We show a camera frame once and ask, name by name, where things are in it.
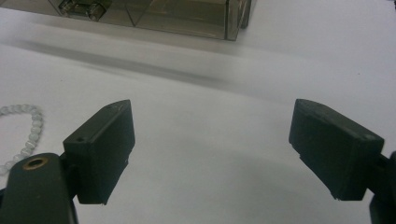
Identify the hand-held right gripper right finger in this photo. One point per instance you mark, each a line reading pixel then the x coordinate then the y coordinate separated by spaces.
pixel 333 152

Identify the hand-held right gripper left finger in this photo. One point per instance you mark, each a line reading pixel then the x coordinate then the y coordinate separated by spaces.
pixel 101 155

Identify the clear smoky plastic organizer box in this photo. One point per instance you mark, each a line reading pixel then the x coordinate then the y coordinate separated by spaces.
pixel 149 15

